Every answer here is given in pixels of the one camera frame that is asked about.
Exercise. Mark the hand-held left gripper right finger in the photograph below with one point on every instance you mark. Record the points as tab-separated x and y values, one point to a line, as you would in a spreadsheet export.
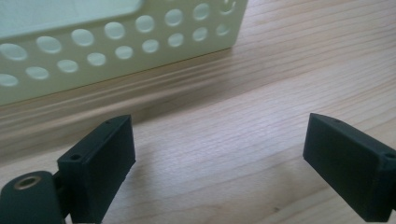
348	165

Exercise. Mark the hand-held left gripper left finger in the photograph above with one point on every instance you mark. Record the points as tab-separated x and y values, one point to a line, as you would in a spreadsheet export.
96	168

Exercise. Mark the pale green perforated plastic basket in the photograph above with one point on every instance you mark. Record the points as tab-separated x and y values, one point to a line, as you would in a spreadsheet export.
93	46

